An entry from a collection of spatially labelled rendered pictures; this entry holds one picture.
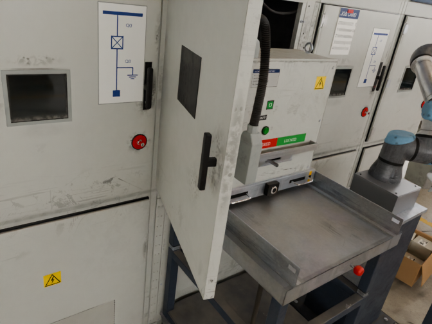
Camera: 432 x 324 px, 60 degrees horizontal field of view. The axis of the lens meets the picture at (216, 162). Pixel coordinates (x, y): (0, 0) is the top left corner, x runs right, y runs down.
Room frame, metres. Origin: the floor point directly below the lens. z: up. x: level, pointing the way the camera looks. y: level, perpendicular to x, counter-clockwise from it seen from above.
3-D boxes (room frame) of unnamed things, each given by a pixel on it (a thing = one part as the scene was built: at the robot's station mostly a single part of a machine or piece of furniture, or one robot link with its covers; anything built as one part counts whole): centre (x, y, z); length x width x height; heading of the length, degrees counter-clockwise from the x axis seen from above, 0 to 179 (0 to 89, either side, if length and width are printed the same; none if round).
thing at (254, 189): (1.33, -0.21, 0.90); 0.54 x 0.05 x 0.06; 129
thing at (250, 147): (1.13, -0.10, 1.09); 0.08 x 0.05 x 0.17; 39
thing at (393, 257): (1.62, -0.82, 0.36); 0.30 x 0.30 x 0.73; 41
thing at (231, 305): (1.26, -0.27, 0.46); 0.64 x 0.58 x 0.66; 39
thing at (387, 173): (1.66, -0.82, 0.91); 0.15 x 0.15 x 0.10
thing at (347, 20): (1.87, -0.51, 1.47); 0.15 x 0.01 x 0.21; 129
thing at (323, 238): (1.26, -0.27, 0.82); 0.68 x 0.62 x 0.06; 39
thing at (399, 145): (1.66, -0.83, 1.03); 0.13 x 0.12 x 0.14; 89
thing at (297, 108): (1.32, -0.22, 1.15); 0.48 x 0.01 x 0.48; 129
